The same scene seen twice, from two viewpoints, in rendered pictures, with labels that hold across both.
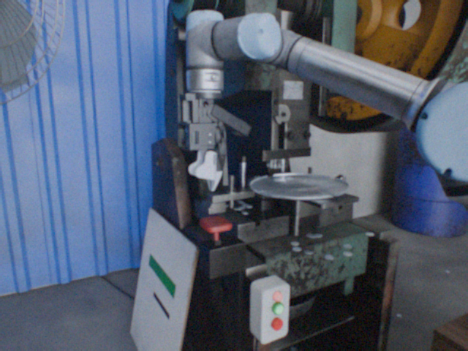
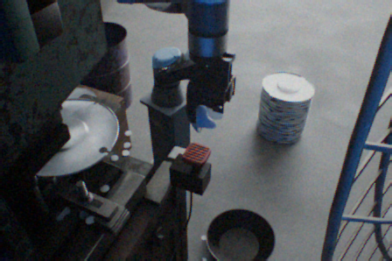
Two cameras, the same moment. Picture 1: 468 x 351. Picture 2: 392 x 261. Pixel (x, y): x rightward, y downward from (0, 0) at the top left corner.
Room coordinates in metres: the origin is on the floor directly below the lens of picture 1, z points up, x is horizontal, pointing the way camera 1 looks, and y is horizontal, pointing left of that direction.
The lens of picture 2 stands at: (1.09, 0.49, 1.36)
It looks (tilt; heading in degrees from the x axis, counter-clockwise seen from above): 43 degrees down; 232
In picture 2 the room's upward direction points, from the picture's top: straight up
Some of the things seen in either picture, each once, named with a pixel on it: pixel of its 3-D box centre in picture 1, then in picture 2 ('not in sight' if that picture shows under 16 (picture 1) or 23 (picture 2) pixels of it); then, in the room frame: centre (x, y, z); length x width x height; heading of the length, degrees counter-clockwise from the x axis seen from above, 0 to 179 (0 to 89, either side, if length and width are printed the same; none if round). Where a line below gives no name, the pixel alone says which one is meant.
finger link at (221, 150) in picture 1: (217, 151); not in sight; (0.71, 0.02, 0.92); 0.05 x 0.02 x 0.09; 28
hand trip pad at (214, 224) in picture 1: (215, 235); (196, 162); (0.73, 0.03, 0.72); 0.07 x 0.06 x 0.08; 28
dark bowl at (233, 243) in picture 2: not in sight; (240, 241); (0.47, 0.01, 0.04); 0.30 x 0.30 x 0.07
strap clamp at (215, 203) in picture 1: (229, 191); (88, 199); (1.00, -0.01, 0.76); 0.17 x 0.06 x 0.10; 118
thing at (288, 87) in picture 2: not in sight; (288, 86); (-0.26, -0.41, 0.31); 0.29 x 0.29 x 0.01
